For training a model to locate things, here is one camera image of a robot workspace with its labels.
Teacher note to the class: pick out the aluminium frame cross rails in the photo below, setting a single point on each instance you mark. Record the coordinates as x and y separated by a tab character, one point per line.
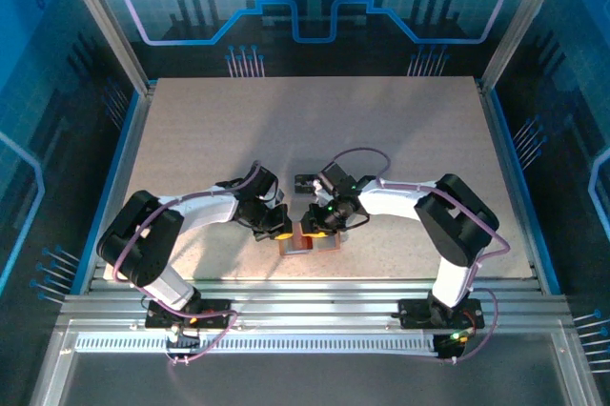
310	303

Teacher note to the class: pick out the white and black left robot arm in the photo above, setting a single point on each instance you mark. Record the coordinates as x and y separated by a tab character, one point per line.
205	210

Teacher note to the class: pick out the aluminium side rail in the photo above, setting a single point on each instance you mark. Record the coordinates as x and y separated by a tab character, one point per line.
128	163
506	163

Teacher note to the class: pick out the aluminium frame post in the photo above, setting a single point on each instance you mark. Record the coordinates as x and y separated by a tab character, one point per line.
106	20
524	20

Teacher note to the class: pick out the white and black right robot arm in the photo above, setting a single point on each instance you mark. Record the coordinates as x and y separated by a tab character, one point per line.
395	196

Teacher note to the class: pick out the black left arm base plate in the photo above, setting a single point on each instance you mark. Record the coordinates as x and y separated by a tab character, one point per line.
214	306

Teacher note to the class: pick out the black controller board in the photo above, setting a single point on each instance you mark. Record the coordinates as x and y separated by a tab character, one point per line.
183	340
448	349

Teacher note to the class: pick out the blue edge strip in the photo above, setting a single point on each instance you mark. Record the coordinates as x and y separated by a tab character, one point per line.
515	163
115	163

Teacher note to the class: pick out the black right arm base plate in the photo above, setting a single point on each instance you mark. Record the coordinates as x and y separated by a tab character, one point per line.
410	313

